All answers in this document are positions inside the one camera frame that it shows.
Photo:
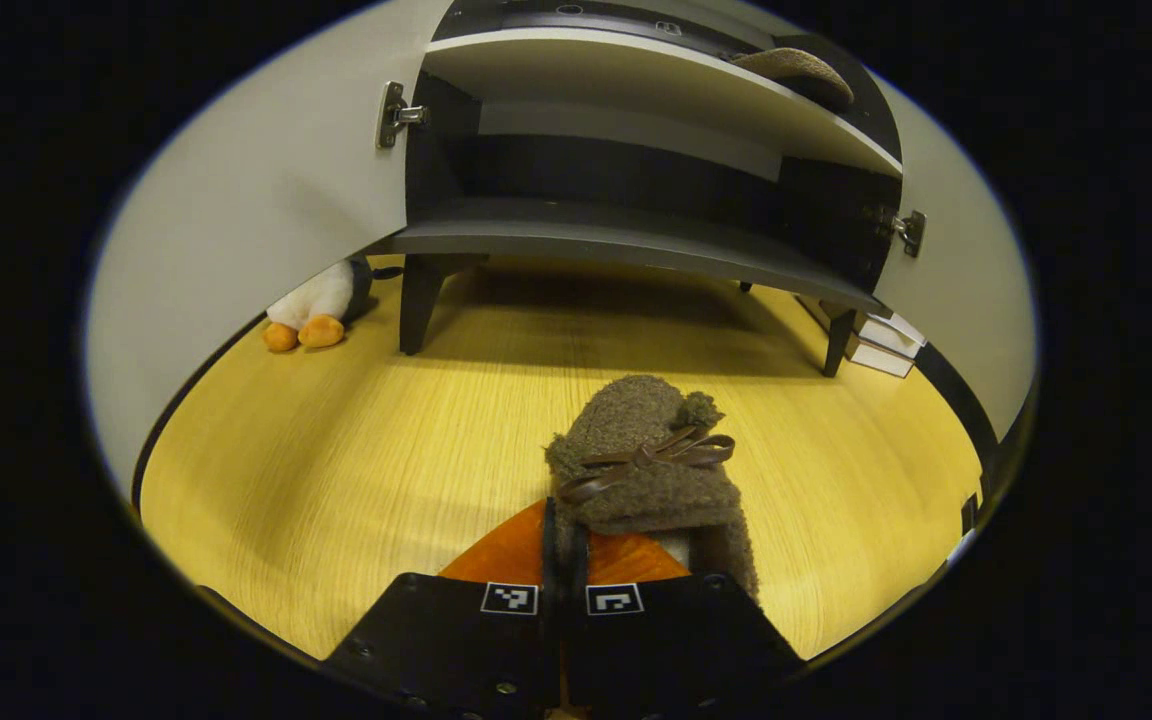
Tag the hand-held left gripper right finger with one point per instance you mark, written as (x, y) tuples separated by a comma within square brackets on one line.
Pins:
[(676, 650)]

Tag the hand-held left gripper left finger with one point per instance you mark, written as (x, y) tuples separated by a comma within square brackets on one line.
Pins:
[(456, 650)]

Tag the brown fuzzy shoe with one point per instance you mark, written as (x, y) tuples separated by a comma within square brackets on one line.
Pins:
[(796, 68), (636, 420)]

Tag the grey shoe cabinet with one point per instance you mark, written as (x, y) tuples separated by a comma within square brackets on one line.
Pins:
[(636, 240)]

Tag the grey shoe cabinet door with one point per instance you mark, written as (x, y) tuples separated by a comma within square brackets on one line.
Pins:
[(966, 260), (256, 180)]

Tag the penguin plush toy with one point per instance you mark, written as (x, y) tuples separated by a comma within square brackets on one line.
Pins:
[(321, 300)]

